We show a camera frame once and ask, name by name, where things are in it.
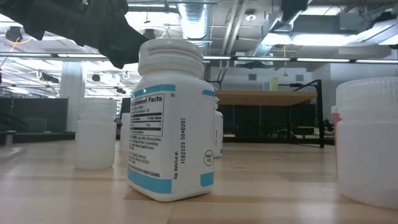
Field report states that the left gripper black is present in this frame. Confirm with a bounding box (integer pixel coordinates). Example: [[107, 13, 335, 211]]
[[0, 0, 150, 69]]

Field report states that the small translucent white bottle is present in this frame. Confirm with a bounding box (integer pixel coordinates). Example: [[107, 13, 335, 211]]
[[119, 112, 132, 153], [335, 77, 398, 210], [74, 98, 118, 170]]

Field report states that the white bottle blue label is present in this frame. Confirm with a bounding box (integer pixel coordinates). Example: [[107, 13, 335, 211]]
[[126, 37, 216, 202], [213, 96, 224, 159]]

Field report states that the small pink-red bottle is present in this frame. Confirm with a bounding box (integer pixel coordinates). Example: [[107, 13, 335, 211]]
[[330, 105, 340, 170]]

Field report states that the black computer monitor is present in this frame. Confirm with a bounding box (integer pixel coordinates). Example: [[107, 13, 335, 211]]
[[119, 96, 131, 114]]

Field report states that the white building column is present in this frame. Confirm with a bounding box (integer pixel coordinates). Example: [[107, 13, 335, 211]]
[[59, 60, 86, 133]]

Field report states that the dark office partition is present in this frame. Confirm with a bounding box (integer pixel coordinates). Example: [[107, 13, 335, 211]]
[[0, 96, 69, 135]]

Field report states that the black beam with light strips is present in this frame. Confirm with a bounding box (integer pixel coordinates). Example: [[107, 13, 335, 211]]
[[0, 52, 398, 65]]

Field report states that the yellow hanging tag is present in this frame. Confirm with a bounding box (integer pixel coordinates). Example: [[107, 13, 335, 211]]
[[282, 45, 289, 78]]

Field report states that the bright ceiling light panel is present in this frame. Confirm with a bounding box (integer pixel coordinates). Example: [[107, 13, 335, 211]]
[[262, 32, 355, 47]]

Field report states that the black overhead camera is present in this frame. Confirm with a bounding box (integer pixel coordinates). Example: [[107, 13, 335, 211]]
[[142, 27, 157, 40]]

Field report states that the silver ventilation duct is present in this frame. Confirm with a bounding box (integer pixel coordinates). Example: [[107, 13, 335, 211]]
[[177, 2, 213, 54], [250, 15, 285, 58]]

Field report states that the black ceiling camera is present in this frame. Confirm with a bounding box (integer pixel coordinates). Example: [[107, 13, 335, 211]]
[[4, 26, 24, 43]]

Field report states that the black aluminium table frame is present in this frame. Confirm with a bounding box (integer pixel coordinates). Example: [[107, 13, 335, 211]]
[[0, 132, 336, 147]]

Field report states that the small grey post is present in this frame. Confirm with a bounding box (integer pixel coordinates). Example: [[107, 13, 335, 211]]
[[4, 129, 17, 146]]

